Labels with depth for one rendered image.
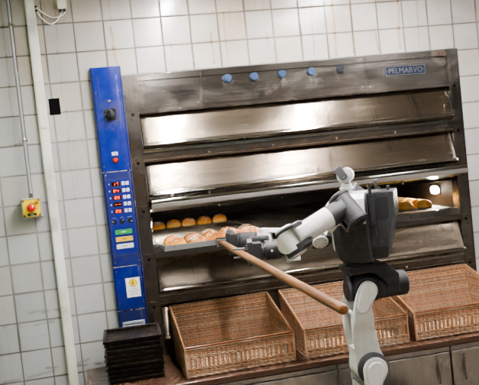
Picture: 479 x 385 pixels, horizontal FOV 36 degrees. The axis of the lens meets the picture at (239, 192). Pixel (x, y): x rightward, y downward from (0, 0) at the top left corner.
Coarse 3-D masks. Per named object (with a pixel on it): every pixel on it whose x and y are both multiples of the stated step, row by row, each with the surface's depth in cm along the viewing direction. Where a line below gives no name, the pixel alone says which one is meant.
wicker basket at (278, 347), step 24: (192, 312) 396; (216, 312) 398; (240, 312) 400; (192, 336) 393; (216, 336) 395; (240, 336) 398; (264, 336) 358; (288, 336) 361; (192, 360) 380; (216, 360) 376; (240, 360) 356; (264, 360) 359; (288, 360) 361
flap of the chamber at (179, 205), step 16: (400, 176) 407; (416, 176) 408; (432, 176) 413; (448, 176) 428; (256, 192) 391; (272, 192) 392; (288, 192) 394; (304, 192) 406; (160, 208) 381; (176, 208) 394
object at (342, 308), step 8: (232, 248) 334; (240, 256) 318; (248, 256) 304; (256, 264) 289; (264, 264) 278; (272, 272) 265; (280, 272) 257; (288, 280) 245; (296, 280) 239; (296, 288) 236; (304, 288) 228; (312, 288) 224; (312, 296) 220; (320, 296) 213; (328, 296) 210; (328, 304) 206; (336, 304) 201; (344, 304) 199; (344, 312) 198
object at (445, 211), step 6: (426, 210) 432; (432, 210) 429; (438, 210) 428; (444, 210) 428; (450, 210) 429; (456, 210) 430; (402, 216) 423; (408, 216) 424; (414, 216) 425; (420, 216) 426; (426, 216) 426; (432, 216) 427; (438, 216) 428; (156, 246) 396; (156, 252) 396
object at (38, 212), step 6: (30, 198) 377; (36, 198) 376; (24, 204) 375; (30, 204) 375; (36, 204) 376; (24, 210) 375; (36, 210) 376; (42, 210) 380; (24, 216) 375; (30, 216) 375; (36, 216) 376
